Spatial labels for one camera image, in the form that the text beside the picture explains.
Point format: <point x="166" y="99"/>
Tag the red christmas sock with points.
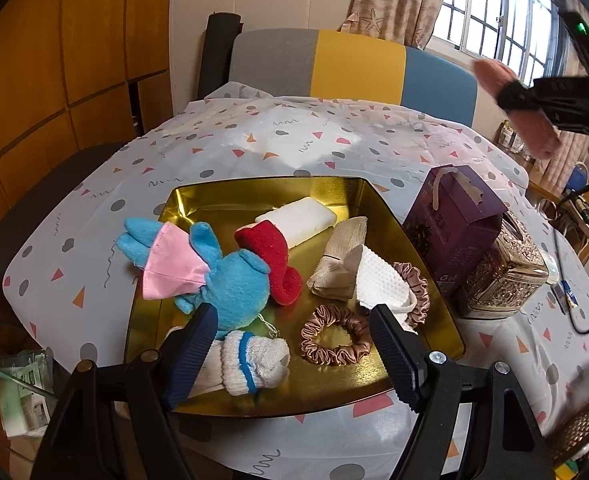
<point x="267" y="242"/>

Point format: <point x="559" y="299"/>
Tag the brown satin scrunchie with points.
<point x="335" y="336"/>

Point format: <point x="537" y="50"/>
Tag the white towel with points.
<point x="300" y="220"/>

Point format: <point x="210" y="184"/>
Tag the white waffle cloth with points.
<point x="377" y="282"/>

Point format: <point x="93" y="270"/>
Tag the beige towel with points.
<point x="335" y="274"/>

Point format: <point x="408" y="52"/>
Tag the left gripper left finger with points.
<point x="189" y="359"/>

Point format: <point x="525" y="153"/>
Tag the patterned white tablecloth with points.
<point x="73" y="290"/>

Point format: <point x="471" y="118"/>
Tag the grey yellow blue sofa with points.
<point x="337" y="65"/>

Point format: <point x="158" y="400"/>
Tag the white knitted glove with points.
<point x="238" y="362"/>

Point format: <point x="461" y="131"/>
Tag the ornate gold tissue box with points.
<point x="509" y="273"/>

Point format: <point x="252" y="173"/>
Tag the pink satin scrunchie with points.
<point x="419" y="286"/>

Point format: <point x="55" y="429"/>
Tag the blue pink plush toy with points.
<point x="190" y="268"/>

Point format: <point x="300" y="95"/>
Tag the wicker basket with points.
<point x="569" y="437"/>

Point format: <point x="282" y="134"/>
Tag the purple cardboard box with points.
<point x="453" y="222"/>

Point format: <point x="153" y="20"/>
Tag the black rolled mat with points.
<point x="221" y="32"/>

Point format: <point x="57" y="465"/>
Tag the blue folding chair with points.
<point x="579" y="178"/>

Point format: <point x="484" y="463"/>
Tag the window with grille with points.
<point x="525" y="35"/>

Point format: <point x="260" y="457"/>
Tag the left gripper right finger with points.
<point x="403" y="355"/>

